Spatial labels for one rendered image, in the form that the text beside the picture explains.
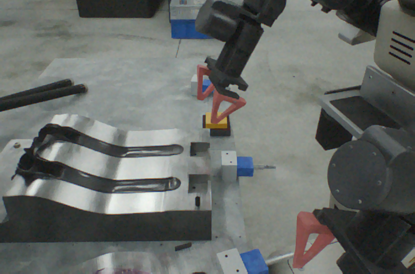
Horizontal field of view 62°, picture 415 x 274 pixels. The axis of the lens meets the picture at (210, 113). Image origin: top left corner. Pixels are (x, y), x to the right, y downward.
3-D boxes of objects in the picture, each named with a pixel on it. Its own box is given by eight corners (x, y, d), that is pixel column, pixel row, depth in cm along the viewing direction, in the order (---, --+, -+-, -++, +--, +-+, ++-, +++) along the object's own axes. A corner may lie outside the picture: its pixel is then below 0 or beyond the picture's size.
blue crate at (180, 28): (225, 26, 410) (226, 8, 398) (226, 39, 375) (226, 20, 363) (174, 26, 411) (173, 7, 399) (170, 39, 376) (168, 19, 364)
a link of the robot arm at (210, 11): (288, 0, 61) (267, -12, 68) (234, -28, 55) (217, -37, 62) (255, 60, 65) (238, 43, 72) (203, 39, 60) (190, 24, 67)
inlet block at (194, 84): (231, 91, 119) (231, 77, 116) (229, 98, 115) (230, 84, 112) (194, 87, 121) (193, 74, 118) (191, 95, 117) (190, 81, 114)
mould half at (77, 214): (209, 155, 91) (209, 112, 83) (211, 240, 69) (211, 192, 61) (18, 157, 90) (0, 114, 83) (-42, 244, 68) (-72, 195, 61)
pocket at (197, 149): (210, 153, 83) (210, 142, 81) (210, 169, 78) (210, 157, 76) (191, 154, 83) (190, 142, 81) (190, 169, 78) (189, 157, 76)
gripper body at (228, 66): (217, 85, 65) (235, 50, 62) (202, 63, 73) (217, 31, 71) (245, 94, 68) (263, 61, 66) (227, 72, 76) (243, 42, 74)
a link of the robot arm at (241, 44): (272, 28, 65) (259, 19, 69) (242, 15, 62) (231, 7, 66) (254, 61, 68) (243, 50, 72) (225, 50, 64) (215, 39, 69)
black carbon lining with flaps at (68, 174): (184, 150, 82) (182, 116, 76) (180, 202, 68) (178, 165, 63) (36, 151, 81) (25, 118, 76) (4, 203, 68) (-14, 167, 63)
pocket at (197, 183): (210, 186, 74) (210, 174, 72) (211, 205, 69) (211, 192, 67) (189, 187, 74) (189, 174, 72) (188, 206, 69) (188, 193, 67)
